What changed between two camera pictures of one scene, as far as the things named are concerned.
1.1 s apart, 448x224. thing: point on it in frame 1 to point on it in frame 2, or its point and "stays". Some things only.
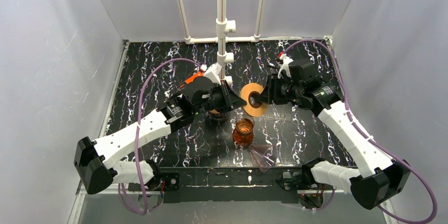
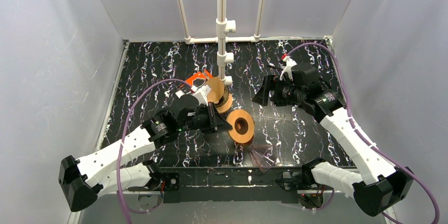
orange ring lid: x=245 y=92 to x=231 y=118
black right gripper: x=272 y=92 stays
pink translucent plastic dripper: x=263 y=155 stays
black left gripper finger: x=235 y=101 to x=224 y=127
